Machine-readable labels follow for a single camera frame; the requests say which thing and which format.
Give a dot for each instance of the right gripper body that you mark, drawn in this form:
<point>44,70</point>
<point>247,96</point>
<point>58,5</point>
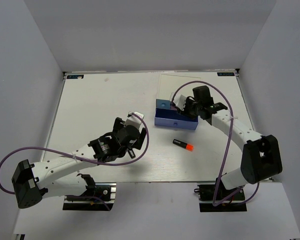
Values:
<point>191,109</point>

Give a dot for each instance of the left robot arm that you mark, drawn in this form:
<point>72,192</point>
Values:
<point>61,176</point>

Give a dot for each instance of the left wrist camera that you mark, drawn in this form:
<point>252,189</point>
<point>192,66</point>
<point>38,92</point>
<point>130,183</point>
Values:
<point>134,121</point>

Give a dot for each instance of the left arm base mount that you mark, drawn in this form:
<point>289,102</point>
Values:
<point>99,198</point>

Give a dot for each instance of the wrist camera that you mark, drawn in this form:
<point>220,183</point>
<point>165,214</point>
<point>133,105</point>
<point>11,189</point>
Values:
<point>178,102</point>
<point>134,121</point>

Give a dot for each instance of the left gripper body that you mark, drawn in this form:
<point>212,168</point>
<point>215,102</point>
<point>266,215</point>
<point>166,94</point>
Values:
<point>137,144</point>

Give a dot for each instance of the pink drawer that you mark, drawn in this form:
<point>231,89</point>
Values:
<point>173,108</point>

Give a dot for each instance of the pink highlighter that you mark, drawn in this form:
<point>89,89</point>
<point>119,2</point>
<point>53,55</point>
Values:
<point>131,153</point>

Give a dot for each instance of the blue small drawer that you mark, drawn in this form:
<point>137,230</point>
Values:
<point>163,104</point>

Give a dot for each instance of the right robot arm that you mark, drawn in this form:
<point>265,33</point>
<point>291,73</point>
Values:
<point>261,158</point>

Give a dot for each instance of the orange highlighter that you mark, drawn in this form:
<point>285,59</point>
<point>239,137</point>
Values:
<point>183,145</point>

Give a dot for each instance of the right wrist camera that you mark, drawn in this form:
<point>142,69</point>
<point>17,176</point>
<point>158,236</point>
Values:
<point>178,102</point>

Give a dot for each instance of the white drawer cabinet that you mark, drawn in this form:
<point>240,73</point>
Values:
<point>168,84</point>

